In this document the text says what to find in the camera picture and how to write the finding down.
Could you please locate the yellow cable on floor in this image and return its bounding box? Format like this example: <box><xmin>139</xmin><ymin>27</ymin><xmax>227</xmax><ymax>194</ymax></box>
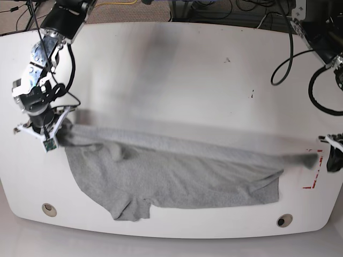
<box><xmin>96</xmin><ymin>1</ymin><xmax>137</xmax><ymax>9</ymax></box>

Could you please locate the grey t-shirt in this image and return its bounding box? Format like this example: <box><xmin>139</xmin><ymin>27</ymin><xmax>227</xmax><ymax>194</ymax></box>
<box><xmin>64</xmin><ymin>125</ymin><xmax>318</xmax><ymax>222</ymax></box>

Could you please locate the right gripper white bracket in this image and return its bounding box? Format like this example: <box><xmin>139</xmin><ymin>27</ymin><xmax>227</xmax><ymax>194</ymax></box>
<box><xmin>13</xmin><ymin>105</ymin><xmax>76</xmax><ymax>153</ymax></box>

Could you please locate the black tripod stand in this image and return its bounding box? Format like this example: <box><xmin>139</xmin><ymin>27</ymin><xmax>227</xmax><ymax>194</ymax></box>
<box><xmin>16</xmin><ymin>0</ymin><xmax>43</xmax><ymax>32</ymax></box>

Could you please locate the red tape rectangle marking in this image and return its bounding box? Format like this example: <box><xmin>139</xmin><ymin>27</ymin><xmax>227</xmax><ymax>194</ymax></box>
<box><xmin>300</xmin><ymin>149</ymin><xmax>324</xmax><ymax>190</ymax></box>

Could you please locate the left table cable grommet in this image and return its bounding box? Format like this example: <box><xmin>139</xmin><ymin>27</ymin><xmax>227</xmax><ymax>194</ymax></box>
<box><xmin>42</xmin><ymin>203</ymin><xmax>57</xmax><ymax>217</ymax></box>

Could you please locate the table cable grommet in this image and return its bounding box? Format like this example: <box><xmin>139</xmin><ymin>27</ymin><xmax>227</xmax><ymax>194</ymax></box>
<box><xmin>277</xmin><ymin>214</ymin><xmax>293</xmax><ymax>228</ymax></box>
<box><xmin>42</xmin><ymin>203</ymin><xmax>57</xmax><ymax>217</ymax></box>

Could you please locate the white cable on floor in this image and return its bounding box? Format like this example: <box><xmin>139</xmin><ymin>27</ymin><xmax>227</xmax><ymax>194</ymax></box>
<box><xmin>256</xmin><ymin>12</ymin><xmax>271</xmax><ymax>29</ymax></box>

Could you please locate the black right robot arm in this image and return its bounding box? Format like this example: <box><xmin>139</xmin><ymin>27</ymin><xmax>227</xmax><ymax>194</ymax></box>
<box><xmin>12</xmin><ymin>1</ymin><xmax>96</xmax><ymax>152</ymax></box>

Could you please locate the right table cable grommet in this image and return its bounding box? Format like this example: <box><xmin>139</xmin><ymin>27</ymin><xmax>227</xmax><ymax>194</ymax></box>
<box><xmin>277</xmin><ymin>214</ymin><xmax>293</xmax><ymax>228</ymax></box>

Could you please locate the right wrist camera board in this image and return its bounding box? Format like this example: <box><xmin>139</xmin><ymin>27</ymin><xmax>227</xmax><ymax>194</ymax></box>
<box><xmin>43</xmin><ymin>138</ymin><xmax>58</xmax><ymax>152</ymax></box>

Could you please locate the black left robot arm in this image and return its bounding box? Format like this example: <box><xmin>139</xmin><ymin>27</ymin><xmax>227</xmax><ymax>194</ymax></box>
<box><xmin>291</xmin><ymin>1</ymin><xmax>342</xmax><ymax>117</ymax></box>

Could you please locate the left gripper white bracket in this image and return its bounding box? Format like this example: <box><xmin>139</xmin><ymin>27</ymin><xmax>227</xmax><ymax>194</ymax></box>
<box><xmin>318</xmin><ymin>134</ymin><xmax>343</xmax><ymax>172</ymax></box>

